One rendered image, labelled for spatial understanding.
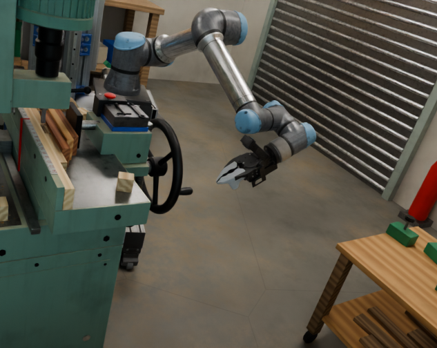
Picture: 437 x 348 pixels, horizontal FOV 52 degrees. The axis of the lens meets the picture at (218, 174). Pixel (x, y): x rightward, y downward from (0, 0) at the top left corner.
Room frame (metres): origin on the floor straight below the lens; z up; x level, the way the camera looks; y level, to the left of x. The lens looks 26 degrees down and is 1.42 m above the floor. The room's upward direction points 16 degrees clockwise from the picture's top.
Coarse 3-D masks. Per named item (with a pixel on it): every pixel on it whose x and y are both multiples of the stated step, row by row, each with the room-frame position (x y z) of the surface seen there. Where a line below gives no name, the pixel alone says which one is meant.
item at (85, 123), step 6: (72, 102) 1.06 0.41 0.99; (72, 108) 1.02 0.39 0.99; (66, 114) 1.05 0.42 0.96; (72, 114) 1.01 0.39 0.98; (78, 114) 1.00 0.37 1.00; (72, 120) 1.01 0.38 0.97; (78, 120) 0.99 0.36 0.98; (84, 120) 1.05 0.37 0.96; (90, 120) 1.06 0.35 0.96; (96, 120) 1.07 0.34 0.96; (72, 126) 1.01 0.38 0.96; (78, 126) 0.99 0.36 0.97; (84, 126) 1.03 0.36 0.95; (90, 126) 1.04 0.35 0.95; (78, 132) 0.99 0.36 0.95; (78, 138) 0.99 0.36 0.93; (78, 144) 0.99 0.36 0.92
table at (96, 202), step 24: (24, 168) 0.93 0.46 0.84; (72, 168) 0.90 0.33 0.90; (96, 168) 0.93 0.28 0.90; (120, 168) 0.96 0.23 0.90; (144, 168) 1.07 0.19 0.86; (96, 192) 0.83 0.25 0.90; (120, 192) 0.86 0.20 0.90; (48, 216) 0.75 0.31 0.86; (72, 216) 0.74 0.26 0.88; (96, 216) 0.78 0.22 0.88; (120, 216) 0.81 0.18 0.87; (144, 216) 0.85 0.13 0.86
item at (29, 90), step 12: (24, 72) 0.97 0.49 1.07; (60, 72) 1.04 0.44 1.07; (24, 84) 0.93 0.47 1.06; (36, 84) 0.95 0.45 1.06; (48, 84) 0.96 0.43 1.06; (60, 84) 0.98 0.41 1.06; (12, 96) 0.92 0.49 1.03; (24, 96) 0.93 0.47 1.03; (36, 96) 0.95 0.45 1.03; (48, 96) 0.97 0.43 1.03; (60, 96) 0.98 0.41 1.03; (60, 108) 0.98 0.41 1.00
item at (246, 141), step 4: (244, 136) 1.26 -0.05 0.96; (240, 140) 1.26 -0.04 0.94; (244, 140) 1.25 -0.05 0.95; (248, 140) 1.25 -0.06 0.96; (252, 140) 1.24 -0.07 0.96; (244, 144) 1.25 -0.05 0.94; (248, 144) 1.24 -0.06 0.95; (252, 144) 1.24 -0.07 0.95; (256, 144) 1.25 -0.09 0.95; (248, 148) 1.25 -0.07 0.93; (252, 148) 1.25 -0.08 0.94; (256, 148) 1.26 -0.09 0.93; (260, 148) 1.27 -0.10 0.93; (256, 152) 1.26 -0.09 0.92; (260, 152) 1.27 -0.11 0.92; (264, 152) 1.28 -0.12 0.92; (260, 156) 1.27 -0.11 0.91; (264, 156) 1.28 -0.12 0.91; (268, 156) 1.29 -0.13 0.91; (264, 160) 1.29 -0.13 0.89
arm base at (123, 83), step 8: (112, 72) 1.74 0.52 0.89; (120, 72) 1.73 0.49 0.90; (128, 72) 1.74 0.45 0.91; (136, 72) 1.76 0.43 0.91; (112, 80) 1.73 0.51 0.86; (120, 80) 1.72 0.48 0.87; (128, 80) 1.73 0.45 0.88; (136, 80) 1.77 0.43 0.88; (112, 88) 1.71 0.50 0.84; (120, 88) 1.71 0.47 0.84; (128, 88) 1.73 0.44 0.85; (136, 88) 1.77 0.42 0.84
